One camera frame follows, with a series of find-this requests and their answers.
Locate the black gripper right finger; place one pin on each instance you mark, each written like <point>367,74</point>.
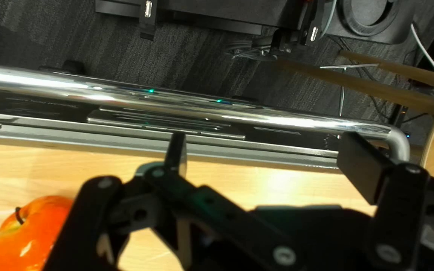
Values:
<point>402,232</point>

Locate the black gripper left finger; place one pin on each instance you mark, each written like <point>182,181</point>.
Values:
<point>204,229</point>

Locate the orange red bell pepper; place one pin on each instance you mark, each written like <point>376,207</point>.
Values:
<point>29,234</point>

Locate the chrome cart handle bar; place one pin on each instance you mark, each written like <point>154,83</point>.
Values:
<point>168,103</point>

